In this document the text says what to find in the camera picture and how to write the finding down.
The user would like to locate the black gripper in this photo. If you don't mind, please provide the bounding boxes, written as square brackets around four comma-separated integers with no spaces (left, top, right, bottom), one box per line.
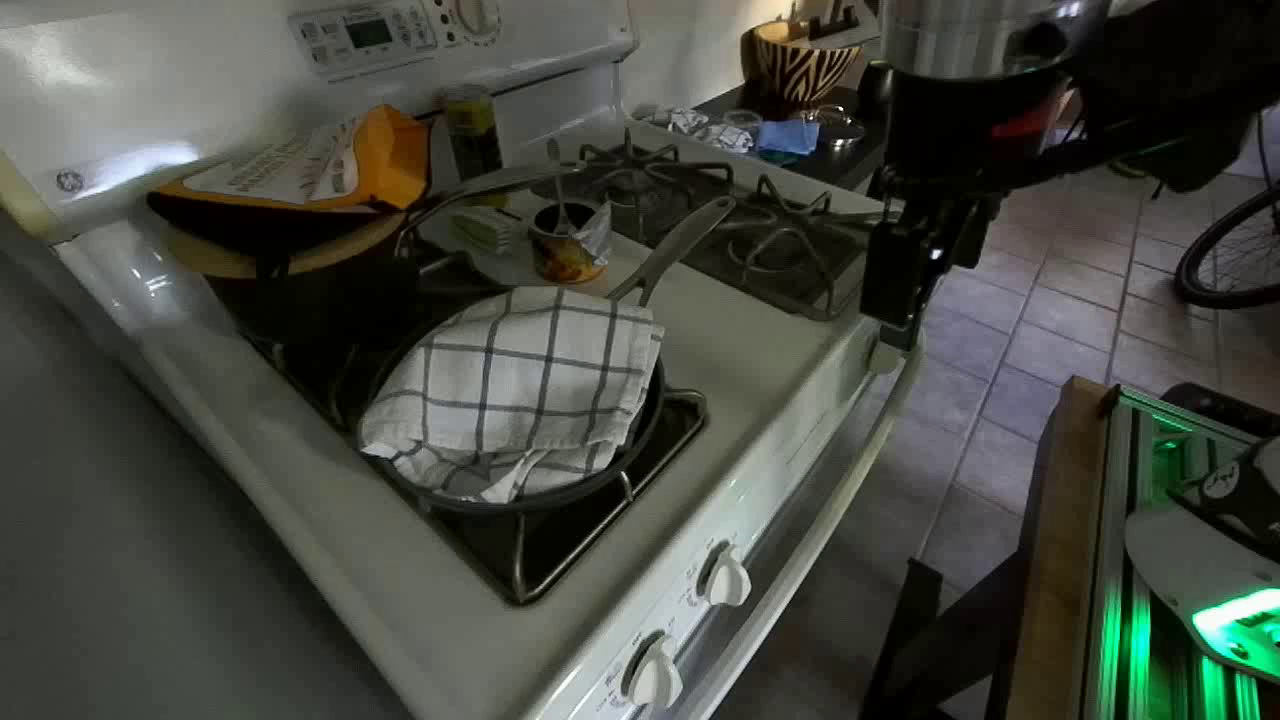
[860,194,999,355]

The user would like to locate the bicycle wheel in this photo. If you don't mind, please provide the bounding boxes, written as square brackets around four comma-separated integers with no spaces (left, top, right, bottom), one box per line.
[1174,111,1280,312]

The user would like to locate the white stove knob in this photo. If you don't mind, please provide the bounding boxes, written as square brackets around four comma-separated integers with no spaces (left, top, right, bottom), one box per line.
[620,631,688,713]
[692,539,757,612]

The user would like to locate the white refrigerator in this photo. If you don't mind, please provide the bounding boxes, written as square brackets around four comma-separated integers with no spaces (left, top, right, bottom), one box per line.
[0,213,418,720]

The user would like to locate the yellow cloth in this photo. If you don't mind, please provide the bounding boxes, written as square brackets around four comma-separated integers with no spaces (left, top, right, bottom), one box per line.
[165,98,434,214]

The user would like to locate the black cooking pot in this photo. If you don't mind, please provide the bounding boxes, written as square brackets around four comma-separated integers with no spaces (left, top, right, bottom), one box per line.
[146,194,436,372]

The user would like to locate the oven door handle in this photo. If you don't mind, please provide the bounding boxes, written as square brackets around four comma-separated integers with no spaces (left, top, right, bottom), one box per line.
[665,349,926,720]

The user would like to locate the round wooden board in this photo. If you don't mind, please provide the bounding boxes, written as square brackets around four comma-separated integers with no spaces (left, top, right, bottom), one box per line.
[146,184,414,282]

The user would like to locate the zebra pattern wooden bowl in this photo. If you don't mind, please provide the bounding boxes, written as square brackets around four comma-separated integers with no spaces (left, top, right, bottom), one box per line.
[742,12,873,111]

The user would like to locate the small round tin cup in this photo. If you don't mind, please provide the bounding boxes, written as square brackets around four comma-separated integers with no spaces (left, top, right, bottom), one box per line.
[525,194,617,289]

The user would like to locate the blue cloth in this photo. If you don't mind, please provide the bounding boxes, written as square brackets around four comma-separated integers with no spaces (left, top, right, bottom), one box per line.
[753,115,823,169]

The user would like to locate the white checked towel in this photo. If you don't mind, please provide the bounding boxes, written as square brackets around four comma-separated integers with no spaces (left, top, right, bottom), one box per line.
[356,280,668,507]

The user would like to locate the white spoon rest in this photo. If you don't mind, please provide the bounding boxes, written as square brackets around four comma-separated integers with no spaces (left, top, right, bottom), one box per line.
[418,194,552,293]

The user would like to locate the dark side counter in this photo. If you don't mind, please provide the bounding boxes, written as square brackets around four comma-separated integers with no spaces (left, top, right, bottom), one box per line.
[692,74,899,193]

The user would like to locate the crumpled foil wrap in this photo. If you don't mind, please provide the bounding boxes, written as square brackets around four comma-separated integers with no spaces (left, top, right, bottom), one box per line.
[649,98,763,159]

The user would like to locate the grey frying pan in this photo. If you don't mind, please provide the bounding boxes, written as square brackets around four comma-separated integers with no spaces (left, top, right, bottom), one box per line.
[363,194,738,525]

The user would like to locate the wooden edged robot cart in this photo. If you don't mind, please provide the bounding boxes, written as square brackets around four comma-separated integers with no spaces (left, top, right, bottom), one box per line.
[857,376,1280,720]

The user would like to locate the white gas stove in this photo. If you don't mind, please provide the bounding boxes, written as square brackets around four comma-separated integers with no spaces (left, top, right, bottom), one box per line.
[0,0,937,720]

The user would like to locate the grey robot base mount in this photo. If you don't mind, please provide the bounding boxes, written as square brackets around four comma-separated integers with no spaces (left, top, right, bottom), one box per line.
[1121,431,1280,686]

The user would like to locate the yellow spray can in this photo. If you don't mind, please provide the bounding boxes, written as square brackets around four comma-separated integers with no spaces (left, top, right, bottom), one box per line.
[436,85,509,184]

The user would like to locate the black burner grate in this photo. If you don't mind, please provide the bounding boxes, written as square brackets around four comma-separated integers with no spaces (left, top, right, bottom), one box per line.
[211,252,711,612]
[556,133,894,325]

